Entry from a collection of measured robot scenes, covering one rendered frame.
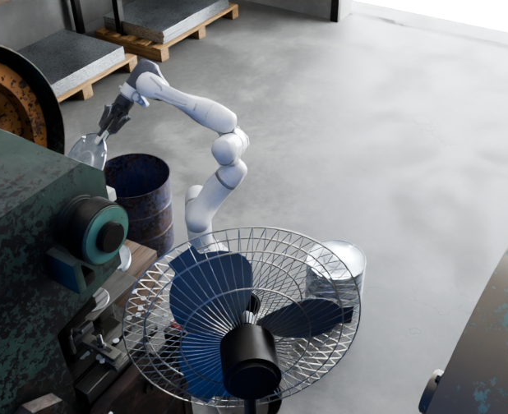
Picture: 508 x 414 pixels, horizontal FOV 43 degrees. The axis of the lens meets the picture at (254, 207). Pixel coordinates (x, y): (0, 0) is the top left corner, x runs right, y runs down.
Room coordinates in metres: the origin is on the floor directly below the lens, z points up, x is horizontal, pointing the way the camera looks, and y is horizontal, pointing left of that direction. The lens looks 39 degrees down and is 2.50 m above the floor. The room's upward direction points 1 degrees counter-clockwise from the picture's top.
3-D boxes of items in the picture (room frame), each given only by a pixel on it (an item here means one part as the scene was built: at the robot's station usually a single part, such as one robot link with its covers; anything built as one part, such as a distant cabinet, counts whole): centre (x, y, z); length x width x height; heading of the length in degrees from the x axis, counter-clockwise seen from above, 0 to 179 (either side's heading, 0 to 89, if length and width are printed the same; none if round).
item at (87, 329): (1.53, 0.67, 0.76); 0.15 x 0.09 x 0.05; 56
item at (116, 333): (1.53, 0.67, 0.68); 0.45 x 0.30 x 0.06; 56
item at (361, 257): (2.32, -0.40, 0.31); 0.29 x 0.29 x 0.01
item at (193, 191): (2.19, 0.24, 0.71); 0.18 x 0.11 x 0.25; 3
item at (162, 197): (2.84, 0.66, 0.24); 0.42 x 0.42 x 0.48
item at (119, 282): (1.67, 0.57, 0.72); 0.25 x 0.14 x 0.14; 146
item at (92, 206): (1.37, 0.47, 1.31); 0.22 x 0.12 x 0.22; 146
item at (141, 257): (2.29, 0.75, 0.18); 0.40 x 0.38 x 0.35; 150
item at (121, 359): (1.43, 0.53, 0.76); 0.17 x 0.06 x 0.10; 56
